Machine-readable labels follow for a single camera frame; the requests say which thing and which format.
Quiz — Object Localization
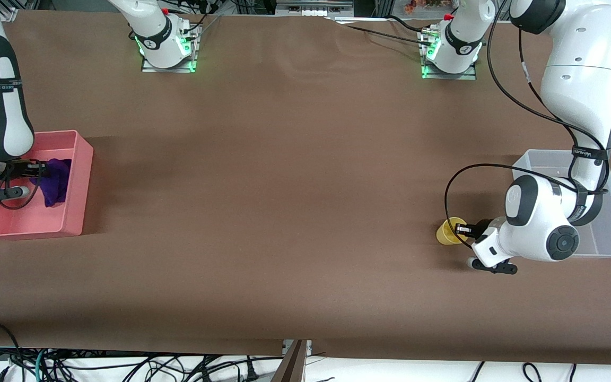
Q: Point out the white power strip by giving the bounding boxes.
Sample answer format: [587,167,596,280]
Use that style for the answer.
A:
[276,0,354,16]

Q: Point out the clear plastic bin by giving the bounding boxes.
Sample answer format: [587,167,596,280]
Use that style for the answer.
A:
[512,149,611,258]

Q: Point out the brown table cover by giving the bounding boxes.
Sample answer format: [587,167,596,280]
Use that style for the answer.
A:
[0,10,611,367]

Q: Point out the purple cloth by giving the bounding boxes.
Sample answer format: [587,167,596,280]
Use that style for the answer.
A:
[31,158,73,208]

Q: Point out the pink plastic bin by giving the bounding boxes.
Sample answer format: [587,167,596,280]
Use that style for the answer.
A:
[0,130,94,238]

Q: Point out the yellow cup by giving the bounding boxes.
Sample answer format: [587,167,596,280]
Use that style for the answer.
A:
[436,217,469,246]

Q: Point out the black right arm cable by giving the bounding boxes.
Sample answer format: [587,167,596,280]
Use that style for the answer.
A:
[0,74,38,210]

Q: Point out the black base cable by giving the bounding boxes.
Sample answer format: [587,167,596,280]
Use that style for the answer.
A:
[332,19,433,46]
[388,15,436,35]
[181,13,222,38]

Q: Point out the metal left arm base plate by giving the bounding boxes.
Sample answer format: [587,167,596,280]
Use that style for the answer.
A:
[420,29,478,80]

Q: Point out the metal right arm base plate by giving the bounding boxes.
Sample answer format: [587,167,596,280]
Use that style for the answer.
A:
[141,24,201,73]

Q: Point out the wooden post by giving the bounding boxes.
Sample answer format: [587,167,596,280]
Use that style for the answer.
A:
[274,340,307,382]

